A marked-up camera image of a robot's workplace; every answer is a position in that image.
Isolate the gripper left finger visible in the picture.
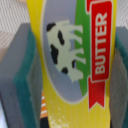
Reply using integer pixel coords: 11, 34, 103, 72
0, 24, 42, 128

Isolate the fork with wooden handle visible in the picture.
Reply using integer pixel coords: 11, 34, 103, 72
40, 91, 48, 118

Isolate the woven beige placemat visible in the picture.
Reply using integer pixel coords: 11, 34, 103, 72
0, 0, 128, 61

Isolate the yellow butter box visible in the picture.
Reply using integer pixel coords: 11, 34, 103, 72
27, 0, 117, 128

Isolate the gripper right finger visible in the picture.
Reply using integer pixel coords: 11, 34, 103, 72
110, 27, 128, 128

